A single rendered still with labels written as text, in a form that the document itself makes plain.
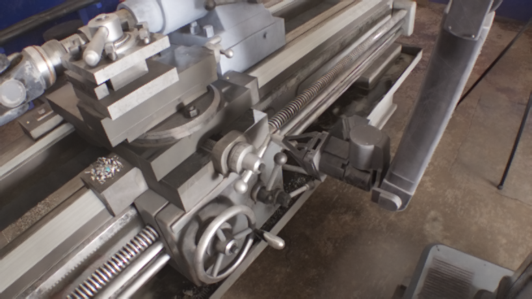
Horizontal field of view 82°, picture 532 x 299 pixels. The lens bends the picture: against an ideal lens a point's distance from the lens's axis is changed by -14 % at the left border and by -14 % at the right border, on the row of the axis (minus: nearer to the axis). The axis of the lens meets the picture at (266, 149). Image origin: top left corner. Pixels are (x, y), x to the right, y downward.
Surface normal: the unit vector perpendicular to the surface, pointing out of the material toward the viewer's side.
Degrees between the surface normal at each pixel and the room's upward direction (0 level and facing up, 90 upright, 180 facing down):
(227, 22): 66
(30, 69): 90
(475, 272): 0
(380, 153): 93
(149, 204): 0
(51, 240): 36
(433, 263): 0
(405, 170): 82
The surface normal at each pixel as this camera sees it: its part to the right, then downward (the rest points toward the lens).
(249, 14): 0.68, 0.00
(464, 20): -0.57, 0.61
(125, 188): 0.79, 0.33
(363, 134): -0.13, -0.72
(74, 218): 0.39, -0.42
